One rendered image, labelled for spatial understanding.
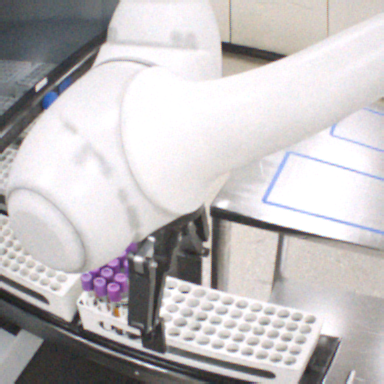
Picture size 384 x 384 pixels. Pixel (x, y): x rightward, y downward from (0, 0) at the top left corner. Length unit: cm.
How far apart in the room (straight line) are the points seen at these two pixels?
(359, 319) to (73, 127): 124
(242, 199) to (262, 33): 219
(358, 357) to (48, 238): 116
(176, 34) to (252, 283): 156
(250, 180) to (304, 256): 110
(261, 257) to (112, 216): 173
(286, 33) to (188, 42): 259
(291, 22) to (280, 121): 269
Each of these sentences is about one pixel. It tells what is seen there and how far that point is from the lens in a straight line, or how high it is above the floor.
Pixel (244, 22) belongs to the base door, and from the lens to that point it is 318.
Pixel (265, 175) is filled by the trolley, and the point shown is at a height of 82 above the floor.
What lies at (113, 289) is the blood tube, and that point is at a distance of 76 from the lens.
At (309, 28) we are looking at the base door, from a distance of 307.
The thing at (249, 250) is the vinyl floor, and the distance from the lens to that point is 215.
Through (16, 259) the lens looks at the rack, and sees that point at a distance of 89.
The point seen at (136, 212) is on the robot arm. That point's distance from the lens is 43.
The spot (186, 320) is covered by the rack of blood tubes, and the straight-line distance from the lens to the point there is 79.
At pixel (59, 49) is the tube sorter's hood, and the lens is 101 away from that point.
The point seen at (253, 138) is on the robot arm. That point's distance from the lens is 41.
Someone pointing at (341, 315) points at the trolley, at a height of 28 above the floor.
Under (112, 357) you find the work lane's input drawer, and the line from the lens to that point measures 84.
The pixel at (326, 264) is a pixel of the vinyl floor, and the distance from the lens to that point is 212.
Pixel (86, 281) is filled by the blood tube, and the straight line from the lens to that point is 77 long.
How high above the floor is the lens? 146
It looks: 38 degrees down
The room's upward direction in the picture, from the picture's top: 1 degrees counter-clockwise
